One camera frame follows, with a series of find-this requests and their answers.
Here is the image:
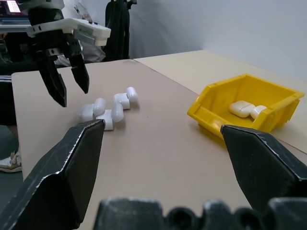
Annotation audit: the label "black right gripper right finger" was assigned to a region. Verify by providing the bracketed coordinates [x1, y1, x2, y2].
[220, 124, 307, 211]

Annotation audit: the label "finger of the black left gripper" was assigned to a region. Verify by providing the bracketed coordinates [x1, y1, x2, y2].
[35, 51, 68, 108]
[69, 56, 90, 94]

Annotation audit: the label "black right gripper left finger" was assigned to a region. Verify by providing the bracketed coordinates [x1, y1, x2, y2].
[0, 119, 106, 230]

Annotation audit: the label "open white earbud case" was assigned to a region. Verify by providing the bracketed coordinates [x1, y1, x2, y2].
[95, 103, 125, 131]
[113, 86, 139, 110]
[77, 97, 107, 121]

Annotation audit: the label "closed white earbud case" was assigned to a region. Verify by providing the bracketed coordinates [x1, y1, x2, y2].
[228, 101, 256, 118]
[250, 105, 268, 120]

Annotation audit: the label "yellow plastic bin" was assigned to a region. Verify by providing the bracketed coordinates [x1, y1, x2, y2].
[187, 73, 306, 146]

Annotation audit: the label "grey desk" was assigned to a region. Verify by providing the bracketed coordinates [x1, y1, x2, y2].
[0, 15, 32, 34]

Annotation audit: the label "black trousers with white stripes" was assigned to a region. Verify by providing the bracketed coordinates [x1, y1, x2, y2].
[0, 59, 42, 127]

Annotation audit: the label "white sneaker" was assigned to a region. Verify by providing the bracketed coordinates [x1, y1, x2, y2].
[0, 150, 23, 173]

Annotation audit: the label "monitor screen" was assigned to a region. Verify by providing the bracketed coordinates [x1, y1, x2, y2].
[5, 0, 30, 15]

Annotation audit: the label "black hanging garment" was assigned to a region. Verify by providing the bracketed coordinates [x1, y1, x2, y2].
[104, 0, 138, 61]

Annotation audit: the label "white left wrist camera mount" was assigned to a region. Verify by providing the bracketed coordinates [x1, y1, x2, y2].
[25, 17, 112, 46]

